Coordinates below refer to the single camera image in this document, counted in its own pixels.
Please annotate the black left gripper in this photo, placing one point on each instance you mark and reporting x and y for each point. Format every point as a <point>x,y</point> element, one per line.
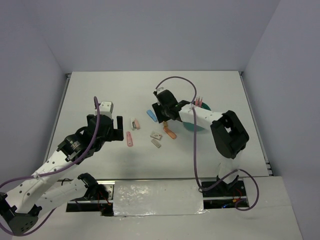
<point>116,134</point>

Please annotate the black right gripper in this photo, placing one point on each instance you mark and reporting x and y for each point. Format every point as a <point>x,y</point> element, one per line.
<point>157,107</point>

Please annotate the pink highlighter pen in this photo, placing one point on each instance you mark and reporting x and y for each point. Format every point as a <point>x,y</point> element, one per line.
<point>201,101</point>

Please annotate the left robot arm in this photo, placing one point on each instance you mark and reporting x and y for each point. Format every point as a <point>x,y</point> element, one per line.
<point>22,206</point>

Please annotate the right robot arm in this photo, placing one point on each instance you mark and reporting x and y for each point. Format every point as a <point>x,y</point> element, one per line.
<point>229,134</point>

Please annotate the pink translucent case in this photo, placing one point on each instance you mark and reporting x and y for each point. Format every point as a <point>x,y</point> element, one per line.
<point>129,139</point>

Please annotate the blue translucent case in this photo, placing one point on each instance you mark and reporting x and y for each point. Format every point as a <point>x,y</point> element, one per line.
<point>151,115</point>

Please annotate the orange translucent case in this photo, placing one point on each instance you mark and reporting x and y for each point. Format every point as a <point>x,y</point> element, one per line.
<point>170,133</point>

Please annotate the grey white eraser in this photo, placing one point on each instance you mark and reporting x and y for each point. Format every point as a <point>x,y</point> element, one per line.
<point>156,143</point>

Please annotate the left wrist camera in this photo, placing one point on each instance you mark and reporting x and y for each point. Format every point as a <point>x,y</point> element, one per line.
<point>105,108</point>

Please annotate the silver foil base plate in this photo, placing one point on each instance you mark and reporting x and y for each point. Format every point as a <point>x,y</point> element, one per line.
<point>157,198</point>

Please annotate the black mounting rail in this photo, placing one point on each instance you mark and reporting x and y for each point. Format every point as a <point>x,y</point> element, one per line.
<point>213,199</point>

